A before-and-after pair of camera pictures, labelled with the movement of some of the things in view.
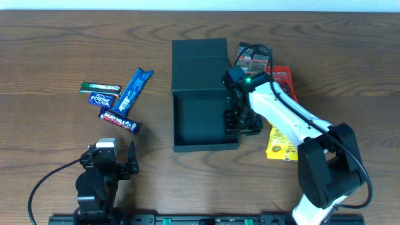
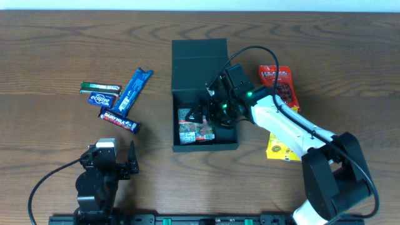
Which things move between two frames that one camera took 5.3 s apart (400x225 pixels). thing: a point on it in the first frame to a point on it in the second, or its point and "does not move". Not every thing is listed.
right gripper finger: [235, 132] to [197, 112]
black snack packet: [252, 58] to [191, 132]
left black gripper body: [122, 172] does not move
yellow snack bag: [279, 147] does not move
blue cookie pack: [132, 92] does not move
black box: [199, 95] does not move
